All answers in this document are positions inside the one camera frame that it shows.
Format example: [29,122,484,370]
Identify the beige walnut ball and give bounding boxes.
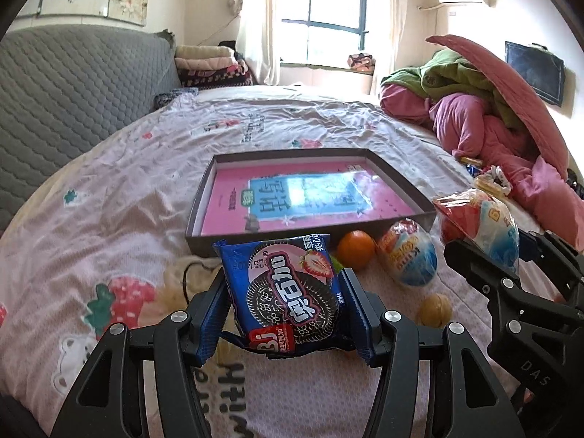
[417,293,452,328]

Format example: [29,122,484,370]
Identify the red white egg toy packet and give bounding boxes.
[433,188,520,273]

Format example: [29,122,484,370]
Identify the cream fabric scrunchie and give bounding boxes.
[155,255,237,367]

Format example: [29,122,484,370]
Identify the blue Oreo cookie packet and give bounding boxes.
[214,234,345,358]

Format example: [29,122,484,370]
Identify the orange tangerine front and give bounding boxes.
[338,349,359,360]

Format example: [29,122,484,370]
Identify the orange tangerine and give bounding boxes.
[337,230,376,271]
[338,349,359,360]

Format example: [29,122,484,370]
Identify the snack wrappers pile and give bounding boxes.
[458,156,513,199]

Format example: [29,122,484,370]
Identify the blue white surprise egg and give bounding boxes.
[377,219,438,288]

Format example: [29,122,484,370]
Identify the pink strawberry bear bedsheet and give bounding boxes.
[1,87,472,437]

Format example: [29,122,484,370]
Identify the pink crumpled quilt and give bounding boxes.
[380,84,583,251]

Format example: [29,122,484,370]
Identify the orange tangerine near box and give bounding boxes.
[337,230,376,271]

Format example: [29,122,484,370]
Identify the green crumpled blanket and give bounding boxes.
[381,49,526,131]

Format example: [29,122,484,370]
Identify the grey shallow cardboard box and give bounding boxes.
[185,148,435,257]

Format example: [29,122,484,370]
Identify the small bag on windowsill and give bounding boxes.
[347,53,376,74]

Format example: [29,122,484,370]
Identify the right cream curtain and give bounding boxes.
[367,0,408,96]

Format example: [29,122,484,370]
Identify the cream curtain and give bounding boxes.
[237,0,281,86]
[367,0,408,96]

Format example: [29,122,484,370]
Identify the dark patterned cloth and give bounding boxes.
[153,87,199,110]

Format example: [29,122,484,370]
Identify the grey quilted headboard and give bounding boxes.
[1,25,180,228]

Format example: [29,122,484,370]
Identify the folded blankets stack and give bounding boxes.
[174,46,256,90]

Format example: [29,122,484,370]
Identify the left cream curtain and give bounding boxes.
[237,0,281,86]

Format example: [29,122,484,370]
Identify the wall mounted black television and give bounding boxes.
[505,42,565,107]

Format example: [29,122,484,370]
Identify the window with dark frame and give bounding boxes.
[279,0,367,68]

